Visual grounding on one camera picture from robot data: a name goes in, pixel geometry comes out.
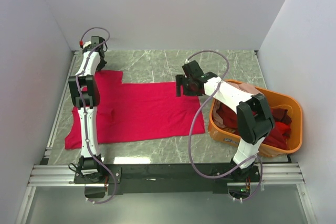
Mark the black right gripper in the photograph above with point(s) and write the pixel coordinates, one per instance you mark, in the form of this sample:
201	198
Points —
181	80

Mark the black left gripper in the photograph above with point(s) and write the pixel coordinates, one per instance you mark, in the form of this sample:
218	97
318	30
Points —
100	66

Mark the bright red t-shirt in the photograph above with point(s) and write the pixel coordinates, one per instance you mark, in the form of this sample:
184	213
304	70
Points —
130	112

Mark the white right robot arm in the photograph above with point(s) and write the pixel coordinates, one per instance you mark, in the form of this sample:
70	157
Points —
254	117

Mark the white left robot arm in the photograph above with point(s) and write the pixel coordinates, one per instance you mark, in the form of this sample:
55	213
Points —
86	98

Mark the dark red shirt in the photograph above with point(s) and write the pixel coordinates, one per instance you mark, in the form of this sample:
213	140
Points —
226	119

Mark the beige pink shirt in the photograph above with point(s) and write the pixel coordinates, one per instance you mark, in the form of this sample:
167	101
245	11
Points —
231	94

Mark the orange plastic laundry basket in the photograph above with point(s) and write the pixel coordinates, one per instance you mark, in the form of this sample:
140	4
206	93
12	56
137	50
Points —
275	100

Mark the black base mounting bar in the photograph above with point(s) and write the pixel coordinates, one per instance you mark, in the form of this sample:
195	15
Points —
160	178

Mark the orange red garment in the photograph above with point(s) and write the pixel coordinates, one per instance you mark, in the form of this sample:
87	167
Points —
283	130

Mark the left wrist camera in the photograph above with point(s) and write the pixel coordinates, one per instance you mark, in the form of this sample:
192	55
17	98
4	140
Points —
85	45

